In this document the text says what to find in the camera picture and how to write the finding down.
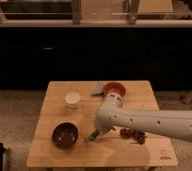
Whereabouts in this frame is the green pepper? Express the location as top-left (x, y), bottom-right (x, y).
top-left (86, 130), bottom-right (100, 142)

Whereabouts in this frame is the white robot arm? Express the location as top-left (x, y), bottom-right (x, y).
top-left (95, 93), bottom-right (192, 143)

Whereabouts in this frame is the white paper cup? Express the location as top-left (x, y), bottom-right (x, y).
top-left (65, 91), bottom-right (81, 109)

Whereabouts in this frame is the dark dried fruit cluster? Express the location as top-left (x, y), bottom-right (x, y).
top-left (120, 128), bottom-right (146, 144)

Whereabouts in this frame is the orange bowl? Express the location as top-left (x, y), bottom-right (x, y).
top-left (103, 82), bottom-right (126, 96)

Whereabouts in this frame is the grey cloth piece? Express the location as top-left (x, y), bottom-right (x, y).
top-left (91, 81), bottom-right (104, 96)

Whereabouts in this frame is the wooden folding table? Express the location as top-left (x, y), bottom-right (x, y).
top-left (27, 81), bottom-right (178, 168)

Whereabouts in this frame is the dark brown bowl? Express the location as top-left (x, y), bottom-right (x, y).
top-left (52, 122), bottom-right (78, 149)

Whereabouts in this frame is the debris on floor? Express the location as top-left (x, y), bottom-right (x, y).
top-left (179, 89), bottom-right (192, 111)

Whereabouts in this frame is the black handle bar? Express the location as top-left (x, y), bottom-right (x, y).
top-left (0, 143), bottom-right (5, 171)

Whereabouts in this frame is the wooden shelf rail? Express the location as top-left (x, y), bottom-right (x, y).
top-left (0, 0), bottom-right (192, 27)

